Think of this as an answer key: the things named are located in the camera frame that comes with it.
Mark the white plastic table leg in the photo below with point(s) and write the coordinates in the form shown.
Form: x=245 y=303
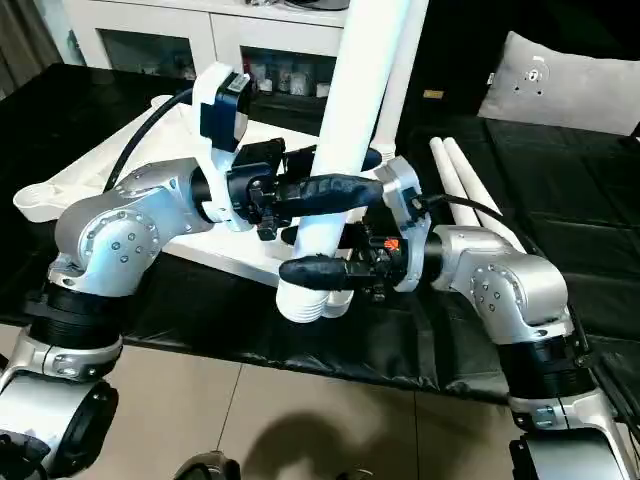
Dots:
x=402 y=90
x=452 y=185
x=350 y=100
x=480 y=190

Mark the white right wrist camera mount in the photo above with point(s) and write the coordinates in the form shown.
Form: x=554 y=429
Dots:
x=402 y=185

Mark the black work mat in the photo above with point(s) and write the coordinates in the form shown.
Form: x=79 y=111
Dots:
x=575 y=225

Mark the beige curtain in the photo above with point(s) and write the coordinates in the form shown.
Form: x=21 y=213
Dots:
x=27 y=45

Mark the black box with gold label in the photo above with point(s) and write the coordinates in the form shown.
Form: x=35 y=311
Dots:
x=460 y=50

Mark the grey cushion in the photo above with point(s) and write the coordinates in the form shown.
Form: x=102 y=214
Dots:
x=565 y=85

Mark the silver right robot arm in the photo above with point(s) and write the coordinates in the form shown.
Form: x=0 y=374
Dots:
x=510 y=290

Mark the white plastic table top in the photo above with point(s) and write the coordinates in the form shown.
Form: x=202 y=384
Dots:
x=100 y=165

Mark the white glass-door cabinet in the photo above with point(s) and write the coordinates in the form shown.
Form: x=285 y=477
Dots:
x=175 y=25

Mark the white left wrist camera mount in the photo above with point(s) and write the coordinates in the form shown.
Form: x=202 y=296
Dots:
x=220 y=105

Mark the dark robot left foot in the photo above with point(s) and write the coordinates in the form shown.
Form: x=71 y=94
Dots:
x=210 y=467

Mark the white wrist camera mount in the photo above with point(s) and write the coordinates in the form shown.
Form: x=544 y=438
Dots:
x=220 y=105
x=402 y=185

